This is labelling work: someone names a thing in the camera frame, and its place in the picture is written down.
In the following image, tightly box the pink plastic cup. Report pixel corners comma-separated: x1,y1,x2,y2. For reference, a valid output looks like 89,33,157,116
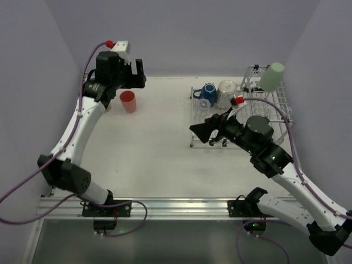
119,91,136,113

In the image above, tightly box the green plastic cup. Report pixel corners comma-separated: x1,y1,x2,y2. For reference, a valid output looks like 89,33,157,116
259,62,285,92

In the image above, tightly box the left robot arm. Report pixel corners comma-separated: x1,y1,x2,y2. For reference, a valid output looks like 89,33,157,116
37,51,146,205

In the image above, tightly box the clear drinking glass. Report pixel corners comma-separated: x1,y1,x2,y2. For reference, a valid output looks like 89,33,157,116
195,98,211,116

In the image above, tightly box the white patterned mug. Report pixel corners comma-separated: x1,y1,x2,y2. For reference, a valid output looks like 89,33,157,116
216,80,237,109

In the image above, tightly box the dark blue ceramic mug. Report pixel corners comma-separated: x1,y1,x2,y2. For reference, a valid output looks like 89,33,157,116
192,83,217,108

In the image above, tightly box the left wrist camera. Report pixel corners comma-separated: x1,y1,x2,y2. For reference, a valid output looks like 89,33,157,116
111,41,130,63

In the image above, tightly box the metal wire dish rack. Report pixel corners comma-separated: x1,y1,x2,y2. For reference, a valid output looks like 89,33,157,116
189,64,293,145

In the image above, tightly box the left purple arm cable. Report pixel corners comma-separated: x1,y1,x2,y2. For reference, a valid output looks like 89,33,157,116
0,40,115,225

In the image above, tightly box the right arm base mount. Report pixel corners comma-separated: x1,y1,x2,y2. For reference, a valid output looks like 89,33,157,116
227,187,273,235

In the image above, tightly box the aluminium mounting rail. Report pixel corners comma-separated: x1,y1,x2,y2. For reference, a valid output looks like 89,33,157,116
44,198,271,221

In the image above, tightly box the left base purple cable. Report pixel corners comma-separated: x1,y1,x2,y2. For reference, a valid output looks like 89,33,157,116
95,200,149,238

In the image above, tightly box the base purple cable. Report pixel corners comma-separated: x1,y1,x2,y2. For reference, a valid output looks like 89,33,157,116
236,219,292,264
95,200,149,238

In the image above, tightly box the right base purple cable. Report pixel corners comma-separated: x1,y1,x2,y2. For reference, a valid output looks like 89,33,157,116
236,219,292,264

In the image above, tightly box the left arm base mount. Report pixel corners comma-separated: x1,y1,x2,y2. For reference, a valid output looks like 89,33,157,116
80,200,132,235

